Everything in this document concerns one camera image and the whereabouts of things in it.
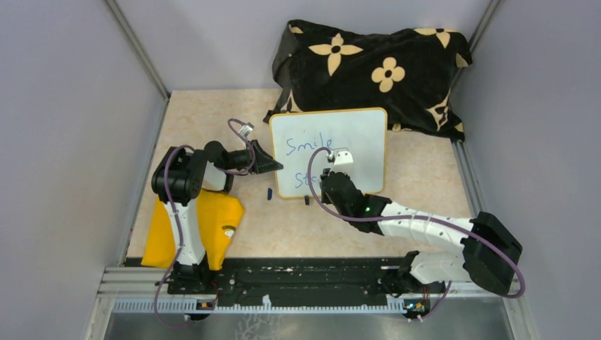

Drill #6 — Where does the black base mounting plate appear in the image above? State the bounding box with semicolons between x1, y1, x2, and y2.
167;256;447;309

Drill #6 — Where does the white whiteboard yellow frame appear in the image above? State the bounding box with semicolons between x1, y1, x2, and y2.
269;108;388;198

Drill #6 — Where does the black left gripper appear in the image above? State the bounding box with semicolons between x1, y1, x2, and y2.
224;140;284;175

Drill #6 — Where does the aluminium front rail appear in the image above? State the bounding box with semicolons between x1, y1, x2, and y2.
97;257;492;315

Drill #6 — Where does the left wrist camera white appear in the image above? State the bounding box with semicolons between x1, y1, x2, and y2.
238;123;254;140

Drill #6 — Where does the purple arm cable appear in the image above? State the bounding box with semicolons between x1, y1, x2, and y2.
305;147;527;300
152;117;257;329

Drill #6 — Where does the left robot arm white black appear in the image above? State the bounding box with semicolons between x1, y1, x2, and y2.
142;140;283;293

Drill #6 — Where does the aluminium frame post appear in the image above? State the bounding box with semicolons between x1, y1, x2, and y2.
102;0;171;101
450;0;503;90

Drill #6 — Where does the right aluminium frame post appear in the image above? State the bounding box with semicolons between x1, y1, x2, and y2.
450;0;503;90

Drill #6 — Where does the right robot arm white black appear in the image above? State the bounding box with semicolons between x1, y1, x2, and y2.
320;169;525;298

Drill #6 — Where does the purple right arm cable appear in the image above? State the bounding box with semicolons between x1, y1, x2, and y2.
305;147;527;300

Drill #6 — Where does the yellow cloth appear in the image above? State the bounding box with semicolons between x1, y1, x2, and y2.
141;191;245;271

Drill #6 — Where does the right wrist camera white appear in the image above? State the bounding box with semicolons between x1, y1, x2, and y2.
327;148;354;175

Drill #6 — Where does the black floral pillow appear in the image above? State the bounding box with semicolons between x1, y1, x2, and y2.
267;19;473;141

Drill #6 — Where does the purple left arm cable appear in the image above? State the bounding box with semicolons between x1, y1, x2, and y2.
152;117;257;329

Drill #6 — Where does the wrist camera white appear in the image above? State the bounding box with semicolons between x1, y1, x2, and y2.
327;148;354;175
238;123;254;140

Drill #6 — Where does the left aluminium frame post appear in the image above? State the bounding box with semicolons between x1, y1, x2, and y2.
102;0;171;101

